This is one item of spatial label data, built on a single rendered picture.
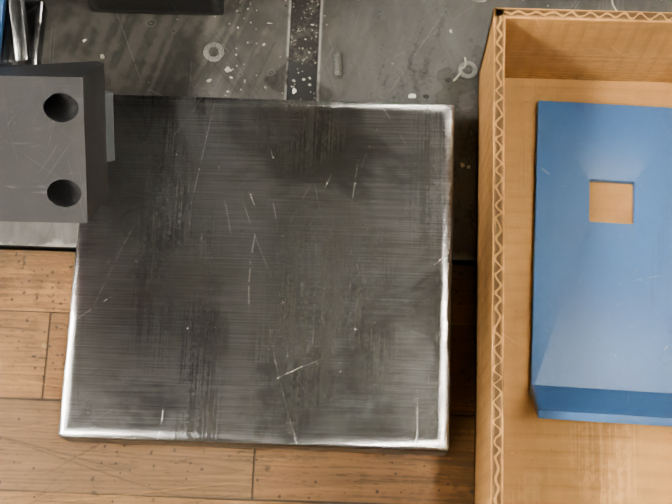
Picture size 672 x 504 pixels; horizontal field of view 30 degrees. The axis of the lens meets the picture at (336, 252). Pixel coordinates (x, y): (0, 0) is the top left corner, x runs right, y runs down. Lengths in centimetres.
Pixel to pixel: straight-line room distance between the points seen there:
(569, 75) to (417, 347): 15
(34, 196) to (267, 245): 21
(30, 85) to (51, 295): 24
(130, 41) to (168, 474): 21
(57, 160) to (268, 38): 27
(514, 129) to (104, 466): 24
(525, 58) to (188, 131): 16
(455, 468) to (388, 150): 15
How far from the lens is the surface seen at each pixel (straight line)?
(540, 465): 57
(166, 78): 62
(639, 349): 58
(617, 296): 58
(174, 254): 57
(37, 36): 54
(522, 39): 57
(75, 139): 37
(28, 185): 37
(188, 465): 57
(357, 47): 62
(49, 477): 58
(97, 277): 57
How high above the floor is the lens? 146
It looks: 75 degrees down
